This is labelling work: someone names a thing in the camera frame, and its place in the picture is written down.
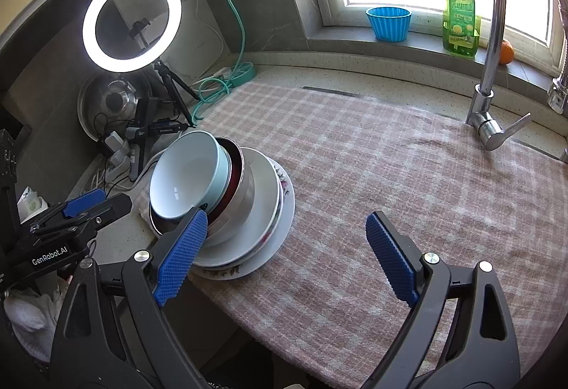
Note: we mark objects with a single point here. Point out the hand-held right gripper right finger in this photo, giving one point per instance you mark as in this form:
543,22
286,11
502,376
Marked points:
392,255

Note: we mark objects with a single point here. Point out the person's left hand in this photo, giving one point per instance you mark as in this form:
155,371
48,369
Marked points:
26,309

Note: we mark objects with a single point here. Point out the pink checked cloth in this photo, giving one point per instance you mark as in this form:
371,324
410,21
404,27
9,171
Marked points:
377,158

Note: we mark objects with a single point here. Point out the white plate grey leaf print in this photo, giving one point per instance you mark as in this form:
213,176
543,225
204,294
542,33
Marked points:
266,193

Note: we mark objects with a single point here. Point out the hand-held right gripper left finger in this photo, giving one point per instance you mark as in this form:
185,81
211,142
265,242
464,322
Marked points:
182,255

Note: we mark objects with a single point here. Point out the orange fruit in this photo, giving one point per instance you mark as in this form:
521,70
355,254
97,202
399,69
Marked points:
506,52

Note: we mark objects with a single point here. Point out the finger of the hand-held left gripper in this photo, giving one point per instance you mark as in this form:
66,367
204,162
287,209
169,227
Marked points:
111,211
84,201

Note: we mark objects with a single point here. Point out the small floral white plate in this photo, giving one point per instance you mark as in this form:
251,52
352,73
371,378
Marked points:
284,187

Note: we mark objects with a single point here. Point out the chrome kitchen faucet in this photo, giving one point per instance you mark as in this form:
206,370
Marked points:
492,60

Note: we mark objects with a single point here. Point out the small steel bowl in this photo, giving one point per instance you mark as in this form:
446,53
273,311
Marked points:
231,176

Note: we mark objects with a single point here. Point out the blue silicone cup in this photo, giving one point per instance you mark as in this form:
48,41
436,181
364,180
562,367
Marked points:
389,25

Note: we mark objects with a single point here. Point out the large white plate flower rim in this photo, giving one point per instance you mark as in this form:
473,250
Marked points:
279,233

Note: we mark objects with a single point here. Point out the white power strip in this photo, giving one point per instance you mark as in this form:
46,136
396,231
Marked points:
122,158

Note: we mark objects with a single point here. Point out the flexible faucet sprayer head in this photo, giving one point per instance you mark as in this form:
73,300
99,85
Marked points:
560,91

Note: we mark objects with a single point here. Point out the steel pot lid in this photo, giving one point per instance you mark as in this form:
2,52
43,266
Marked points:
116,98

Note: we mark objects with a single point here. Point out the large steel bowl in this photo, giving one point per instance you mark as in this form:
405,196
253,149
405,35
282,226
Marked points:
246,198

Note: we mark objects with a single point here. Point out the light blue ceramic bowl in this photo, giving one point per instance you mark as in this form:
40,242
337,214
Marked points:
186,180

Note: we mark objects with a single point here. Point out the black phone holder stand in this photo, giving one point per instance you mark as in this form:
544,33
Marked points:
146,131

